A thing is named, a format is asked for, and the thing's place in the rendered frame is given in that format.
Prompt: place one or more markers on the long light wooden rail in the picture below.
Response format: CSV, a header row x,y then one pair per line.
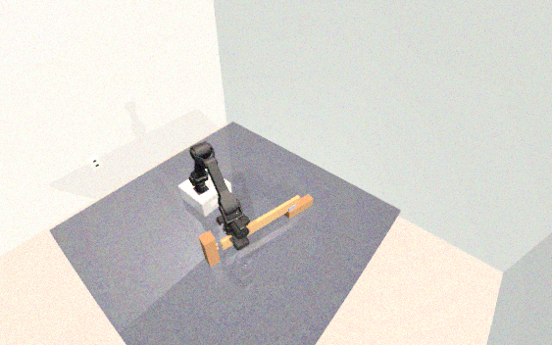
x,y
265,219

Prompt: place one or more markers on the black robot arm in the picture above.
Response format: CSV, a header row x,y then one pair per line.
x,y
228,204

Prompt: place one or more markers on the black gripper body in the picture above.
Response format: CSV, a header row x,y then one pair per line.
x,y
238,244

